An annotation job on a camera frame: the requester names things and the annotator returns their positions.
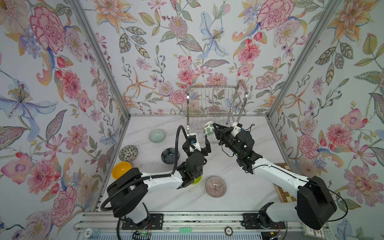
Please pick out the black white patterned bowl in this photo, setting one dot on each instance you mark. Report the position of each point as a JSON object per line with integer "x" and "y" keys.
{"x": 128, "y": 153}

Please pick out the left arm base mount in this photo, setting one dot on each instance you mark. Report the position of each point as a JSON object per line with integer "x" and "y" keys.
{"x": 151, "y": 222}

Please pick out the green connector block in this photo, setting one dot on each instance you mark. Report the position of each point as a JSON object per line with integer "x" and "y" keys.
{"x": 185, "y": 230}

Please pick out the printed label card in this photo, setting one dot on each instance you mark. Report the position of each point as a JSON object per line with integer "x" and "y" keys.
{"x": 309, "y": 232}

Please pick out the yellow plastic bowl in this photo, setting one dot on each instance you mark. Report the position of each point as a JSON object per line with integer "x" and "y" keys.
{"x": 120, "y": 169}

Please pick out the silver wire dish rack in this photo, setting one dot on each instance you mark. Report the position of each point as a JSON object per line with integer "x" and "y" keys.
{"x": 220, "y": 104}

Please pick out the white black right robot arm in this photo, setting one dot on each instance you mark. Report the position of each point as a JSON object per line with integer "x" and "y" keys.
{"x": 314, "y": 204}

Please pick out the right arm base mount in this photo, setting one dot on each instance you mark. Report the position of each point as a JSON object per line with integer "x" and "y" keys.
{"x": 256, "y": 221}

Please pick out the pale green celadon bowl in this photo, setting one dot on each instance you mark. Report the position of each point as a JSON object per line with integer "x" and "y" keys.
{"x": 157, "y": 136}

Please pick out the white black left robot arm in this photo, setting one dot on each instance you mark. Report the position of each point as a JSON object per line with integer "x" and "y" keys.
{"x": 125, "y": 195}

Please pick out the dark blue floral bowl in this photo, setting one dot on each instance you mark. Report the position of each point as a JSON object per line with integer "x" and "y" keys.
{"x": 170, "y": 156}

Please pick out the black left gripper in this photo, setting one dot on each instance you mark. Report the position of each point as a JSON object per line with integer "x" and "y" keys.
{"x": 205, "y": 151}

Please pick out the green leaf pattern bowl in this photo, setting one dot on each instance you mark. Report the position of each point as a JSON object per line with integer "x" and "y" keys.
{"x": 208, "y": 129}

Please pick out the pink striped bowl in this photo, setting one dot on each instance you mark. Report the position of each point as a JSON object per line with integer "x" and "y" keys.
{"x": 215, "y": 187}

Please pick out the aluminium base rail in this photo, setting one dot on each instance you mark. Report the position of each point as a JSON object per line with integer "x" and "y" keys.
{"x": 172, "y": 221}

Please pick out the lime green plastic bowl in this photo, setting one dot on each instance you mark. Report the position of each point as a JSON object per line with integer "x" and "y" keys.
{"x": 197, "y": 180}

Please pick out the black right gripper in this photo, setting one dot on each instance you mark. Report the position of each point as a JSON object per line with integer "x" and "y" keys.
{"x": 225, "y": 132}

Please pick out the wooden checkerboard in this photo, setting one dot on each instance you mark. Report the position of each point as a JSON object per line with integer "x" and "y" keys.
{"x": 284, "y": 196}

